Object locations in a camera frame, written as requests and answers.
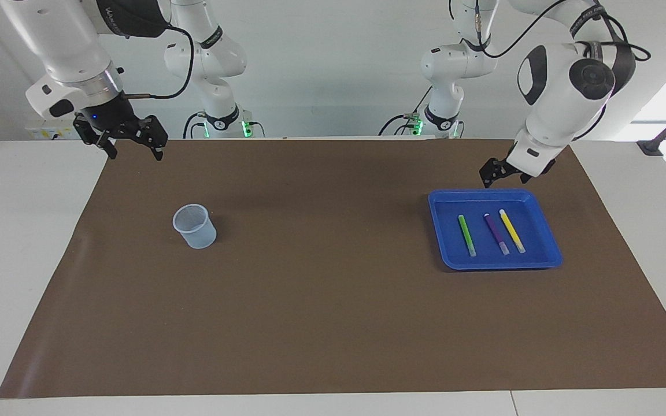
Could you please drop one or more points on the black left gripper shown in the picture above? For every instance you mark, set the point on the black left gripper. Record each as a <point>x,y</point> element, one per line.
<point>512,166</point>

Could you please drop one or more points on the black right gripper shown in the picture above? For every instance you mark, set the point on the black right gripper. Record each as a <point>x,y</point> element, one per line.
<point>107,118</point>

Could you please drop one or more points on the yellow marker pen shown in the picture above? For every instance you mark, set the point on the yellow marker pen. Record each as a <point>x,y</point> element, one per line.
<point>512,231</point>

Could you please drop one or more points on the purple marker pen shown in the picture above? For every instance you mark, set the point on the purple marker pen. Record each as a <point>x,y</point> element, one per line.
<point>496,234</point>

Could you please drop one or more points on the green marker pen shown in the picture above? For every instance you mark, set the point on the green marker pen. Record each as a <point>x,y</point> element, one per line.
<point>466,236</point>

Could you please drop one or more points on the blue plastic tray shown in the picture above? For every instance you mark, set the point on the blue plastic tray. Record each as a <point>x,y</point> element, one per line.
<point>535,257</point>

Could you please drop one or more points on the translucent plastic cup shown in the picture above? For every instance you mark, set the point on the translucent plastic cup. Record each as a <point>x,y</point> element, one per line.
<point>197,234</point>

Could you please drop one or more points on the brown table mat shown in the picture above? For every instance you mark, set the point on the brown table mat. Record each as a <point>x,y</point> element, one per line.
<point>333,323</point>

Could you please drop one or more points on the white wall socket box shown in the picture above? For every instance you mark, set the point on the white wall socket box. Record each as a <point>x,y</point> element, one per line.
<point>44,134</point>

